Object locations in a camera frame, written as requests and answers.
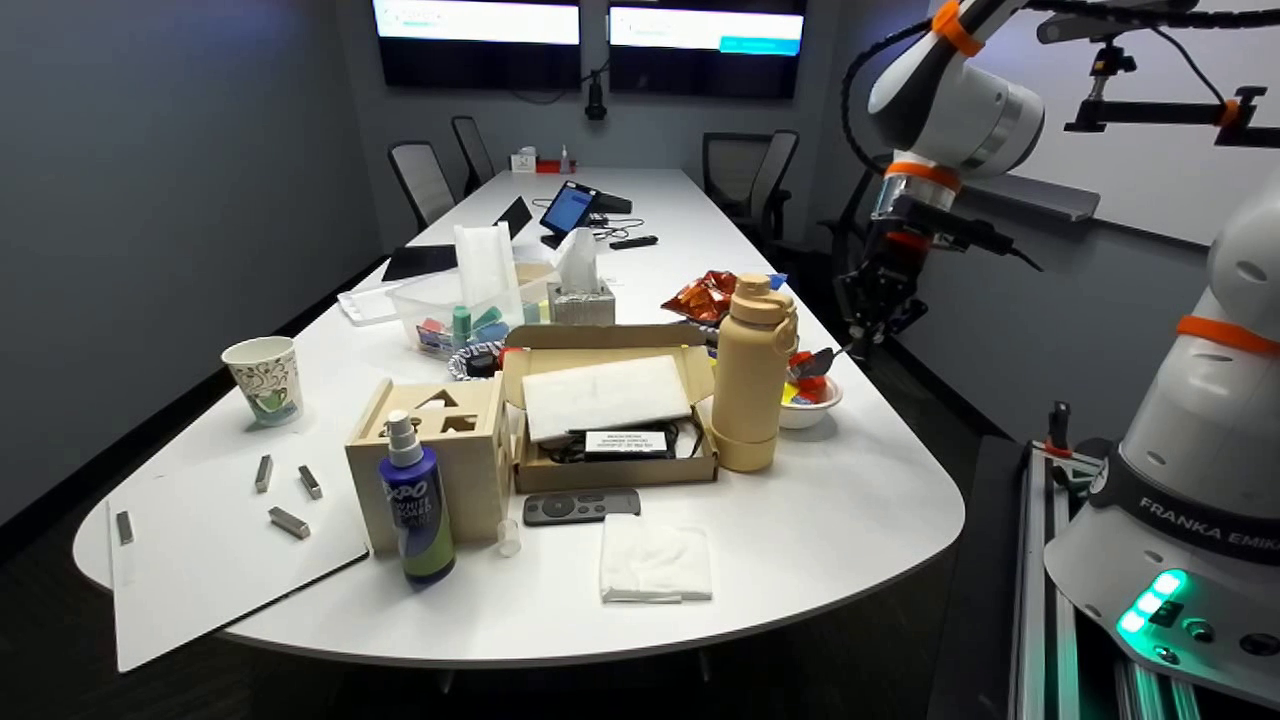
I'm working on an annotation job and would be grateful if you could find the white paper napkin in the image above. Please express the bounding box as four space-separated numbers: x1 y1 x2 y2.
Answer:
597 513 719 608

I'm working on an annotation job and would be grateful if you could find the open tan cardboard box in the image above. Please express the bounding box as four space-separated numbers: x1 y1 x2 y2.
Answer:
497 322 724 498

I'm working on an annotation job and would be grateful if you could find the wall whiteboard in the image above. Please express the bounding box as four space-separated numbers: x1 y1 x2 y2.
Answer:
934 0 1280 253

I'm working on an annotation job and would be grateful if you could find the white round bowl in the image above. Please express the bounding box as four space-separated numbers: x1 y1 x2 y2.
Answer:
775 375 849 432

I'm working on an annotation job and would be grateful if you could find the small white board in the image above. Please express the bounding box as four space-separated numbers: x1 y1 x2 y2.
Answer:
100 446 376 678

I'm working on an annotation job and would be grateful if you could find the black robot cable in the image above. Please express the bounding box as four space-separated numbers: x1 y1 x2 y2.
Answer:
836 18 935 178

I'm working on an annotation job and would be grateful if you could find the tablet with blue screen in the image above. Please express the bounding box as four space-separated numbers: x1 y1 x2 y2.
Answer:
538 180 601 244

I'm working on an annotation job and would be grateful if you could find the black office chair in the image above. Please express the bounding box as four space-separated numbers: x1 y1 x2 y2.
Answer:
387 135 462 233
702 128 803 253
447 112 501 191

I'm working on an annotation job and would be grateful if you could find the white tissue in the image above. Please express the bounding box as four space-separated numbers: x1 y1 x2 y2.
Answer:
554 227 608 299

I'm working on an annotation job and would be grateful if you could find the wooden shape sorter box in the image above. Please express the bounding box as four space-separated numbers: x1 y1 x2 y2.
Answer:
342 375 514 561

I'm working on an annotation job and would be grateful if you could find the grey tissue box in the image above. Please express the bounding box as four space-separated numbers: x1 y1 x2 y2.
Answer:
547 277 620 331

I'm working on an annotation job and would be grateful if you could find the red toy block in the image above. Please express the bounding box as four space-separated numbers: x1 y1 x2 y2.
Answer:
793 354 836 408

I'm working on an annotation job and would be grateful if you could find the aluminium rail frame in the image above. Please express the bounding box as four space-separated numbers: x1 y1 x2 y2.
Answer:
1014 437 1280 720

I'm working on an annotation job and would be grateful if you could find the clear bin of colourful items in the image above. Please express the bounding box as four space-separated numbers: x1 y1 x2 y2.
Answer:
414 299 517 375

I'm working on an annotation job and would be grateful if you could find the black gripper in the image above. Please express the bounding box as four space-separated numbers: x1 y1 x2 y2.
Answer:
836 244 935 356

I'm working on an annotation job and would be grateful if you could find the black upright post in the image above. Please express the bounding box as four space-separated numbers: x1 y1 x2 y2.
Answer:
1046 396 1078 455

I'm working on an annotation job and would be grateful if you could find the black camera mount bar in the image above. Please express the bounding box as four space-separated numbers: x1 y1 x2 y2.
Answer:
1062 36 1280 152

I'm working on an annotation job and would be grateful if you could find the black device with white label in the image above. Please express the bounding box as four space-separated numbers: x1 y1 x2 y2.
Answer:
565 419 703 469

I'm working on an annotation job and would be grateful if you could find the wall monitor screen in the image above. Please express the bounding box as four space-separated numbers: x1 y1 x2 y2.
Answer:
606 0 811 99
367 0 590 93

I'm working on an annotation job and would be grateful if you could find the patterned paper cup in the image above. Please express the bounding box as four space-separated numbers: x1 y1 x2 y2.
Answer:
218 331 306 429

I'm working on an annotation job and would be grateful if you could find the tall clear plastic container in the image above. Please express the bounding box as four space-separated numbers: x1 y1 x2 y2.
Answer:
451 219 529 323

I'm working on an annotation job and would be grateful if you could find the white paper pad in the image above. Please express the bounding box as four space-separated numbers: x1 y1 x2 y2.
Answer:
517 354 697 446

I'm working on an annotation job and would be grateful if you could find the black webcam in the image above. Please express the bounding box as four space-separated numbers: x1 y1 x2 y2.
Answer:
580 65 613 128

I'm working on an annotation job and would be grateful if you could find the black flat folder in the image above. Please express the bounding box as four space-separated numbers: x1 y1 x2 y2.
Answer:
380 239 466 286

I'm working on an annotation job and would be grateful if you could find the red orange snack bag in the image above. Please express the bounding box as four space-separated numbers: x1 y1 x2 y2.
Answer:
662 269 741 331

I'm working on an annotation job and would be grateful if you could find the black remote control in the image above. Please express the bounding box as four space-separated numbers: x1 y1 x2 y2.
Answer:
521 483 643 529

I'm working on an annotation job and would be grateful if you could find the beige insulated water bottle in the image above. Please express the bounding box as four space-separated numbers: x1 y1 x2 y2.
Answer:
710 274 799 475

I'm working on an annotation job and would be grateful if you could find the blue pump bottle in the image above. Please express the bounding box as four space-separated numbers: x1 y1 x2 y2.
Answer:
376 408 462 593

